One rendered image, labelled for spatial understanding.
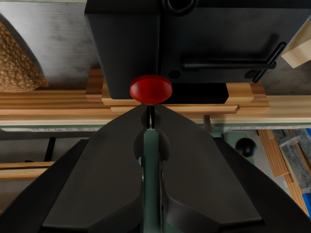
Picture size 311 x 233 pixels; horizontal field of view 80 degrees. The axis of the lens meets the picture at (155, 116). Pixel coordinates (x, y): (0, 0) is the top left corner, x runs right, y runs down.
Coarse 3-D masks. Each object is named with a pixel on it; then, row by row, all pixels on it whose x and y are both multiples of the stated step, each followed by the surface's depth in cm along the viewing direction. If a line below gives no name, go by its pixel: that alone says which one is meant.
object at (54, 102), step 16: (0, 96) 32; (16, 96) 32; (32, 96) 32; (48, 96) 32; (64, 96) 32; (80, 96) 32; (0, 112) 31; (16, 112) 31; (32, 112) 31; (48, 112) 32; (64, 112) 32; (80, 112) 32; (96, 112) 32; (112, 112) 32; (240, 112) 33; (256, 112) 33
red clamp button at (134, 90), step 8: (136, 80) 12; (144, 80) 12; (152, 80) 12; (160, 80) 12; (168, 80) 13; (136, 88) 12; (144, 88) 12; (152, 88) 12; (160, 88) 12; (168, 88) 13; (136, 96) 13; (144, 96) 13; (152, 96) 13; (160, 96) 13; (168, 96) 13
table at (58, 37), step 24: (0, 0) 19; (24, 0) 19; (48, 0) 19; (72, 0) 19; (24, 24) 22; (48, 24) 22; (72, 24) 22; (24, 48) 25; (48, 48) 25; (72, 48) 25; (48, 72) 29; (72, 72) 29; (288, 72) 30
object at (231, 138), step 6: (216, 132) 25; (222, 132) 25; (228, 132) 25; (234, 132) 25; (240, 132) 25; (222, 138) 25; (228, 138) 25; (234, 138) 25; (240, 138) 25; (234, 144) 24; (252, 156) 24; (252, 162) 23
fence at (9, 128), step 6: (6, 126) 33; (12, 126) 33; (18, 126) 33; (24, 126) 33; (30, 126) 33; (36, 126) 33; (42, 126) 33; (48, 126) 34; (54, 126) 34; (60, 126) 34; (66, 126) 34; (72, 126) 34; (78, 126) 34; (84, 126) 34; (90, 126) 34; (96, 126) 34; (102, 126) 34; (150, 126) 34; (216, 126) 35; (306, 126) 36
